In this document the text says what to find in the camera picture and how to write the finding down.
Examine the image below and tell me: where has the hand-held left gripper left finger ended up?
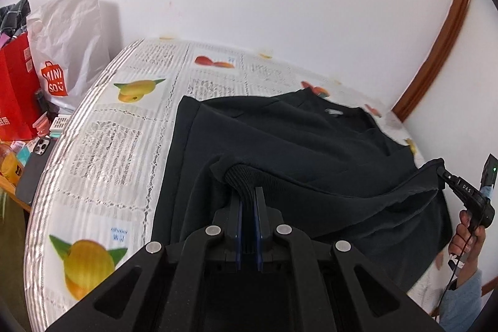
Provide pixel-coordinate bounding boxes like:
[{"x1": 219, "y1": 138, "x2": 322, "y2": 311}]
[{"x1": 47, "y1": 196, "x2": 244, "y2": 332}]

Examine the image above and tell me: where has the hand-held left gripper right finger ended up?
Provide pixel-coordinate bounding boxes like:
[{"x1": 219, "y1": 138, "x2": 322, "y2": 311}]
[{"x1": 255, "y1": 187, "x2": 444, "y2": 332}]

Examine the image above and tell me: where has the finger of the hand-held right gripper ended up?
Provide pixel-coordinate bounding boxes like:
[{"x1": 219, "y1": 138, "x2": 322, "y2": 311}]
[{"x1": 436, "y1": 166, "x2": 480, "y2": 207}]

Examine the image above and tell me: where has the black sweatshirt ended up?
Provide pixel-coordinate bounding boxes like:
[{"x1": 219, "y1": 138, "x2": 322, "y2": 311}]
[{"x1": 150, "y1": 87, "x2": 454, "y2": 292}]

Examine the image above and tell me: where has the person's right forearm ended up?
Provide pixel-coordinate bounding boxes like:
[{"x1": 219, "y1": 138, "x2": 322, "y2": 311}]
[{"x1": 438, "y1": 265, "x2": 485, "y2": 332}]

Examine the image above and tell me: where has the person's right hand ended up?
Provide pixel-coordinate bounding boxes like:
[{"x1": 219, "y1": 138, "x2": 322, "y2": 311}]
[{"x1": 447, "y1": 209, "x2": 487, "y2": 267}]

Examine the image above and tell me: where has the fruit printed tablecloth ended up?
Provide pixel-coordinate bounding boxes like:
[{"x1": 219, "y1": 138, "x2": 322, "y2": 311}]
[{"x1": 23, "y1": 37, "x2": 452, "y2": 332}]

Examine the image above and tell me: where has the small white box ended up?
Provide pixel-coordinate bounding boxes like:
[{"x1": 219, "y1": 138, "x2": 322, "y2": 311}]
[{"x1": 49, "y1": 114, "x2": 73, "y2": 132}]

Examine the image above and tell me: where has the dark smartphone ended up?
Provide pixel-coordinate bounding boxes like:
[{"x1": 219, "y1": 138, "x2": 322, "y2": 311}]
[{"x1": 15, "y1": 135, "x2": 55, "y2": 206}]

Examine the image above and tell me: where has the wooden side table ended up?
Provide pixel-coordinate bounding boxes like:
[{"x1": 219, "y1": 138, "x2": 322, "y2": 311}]
[{"x1": 0, "y1": 176, "x2": 32, "y2": 212}]

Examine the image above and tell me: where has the orange drink bottle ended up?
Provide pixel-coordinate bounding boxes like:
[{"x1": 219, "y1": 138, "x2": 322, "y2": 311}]
[{"x1": 0, "y1": 143, "x2": 24, "y2": 187}]

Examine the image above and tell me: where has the white plastic shopping bag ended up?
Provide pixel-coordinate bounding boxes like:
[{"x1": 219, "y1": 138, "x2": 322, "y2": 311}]
[{"x1": 26, "y1": 0, "x2": 111, "y2": 111}]

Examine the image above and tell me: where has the red paper bag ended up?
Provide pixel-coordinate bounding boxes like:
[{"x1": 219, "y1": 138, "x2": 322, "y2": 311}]
[{"x1": 0, "y1": 32, "x2": 41, "y2": 142}]

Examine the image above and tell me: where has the dark plaid cloth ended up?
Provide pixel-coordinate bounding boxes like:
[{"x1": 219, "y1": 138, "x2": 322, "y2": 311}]
[{"x1": 0, "y1": 0, "x2": 31, "y2": 41}]

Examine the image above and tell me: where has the black cable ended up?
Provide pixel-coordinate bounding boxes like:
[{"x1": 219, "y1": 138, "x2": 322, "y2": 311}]
[{"x1": 436, "y1": 235, "x2": 475, "y2": 317}]

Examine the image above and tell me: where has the brown wooden door frame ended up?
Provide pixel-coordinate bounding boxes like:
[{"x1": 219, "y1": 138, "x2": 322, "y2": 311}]
[{"x1": 391, "y1": 0, "x2": 475, "y2": 123}]

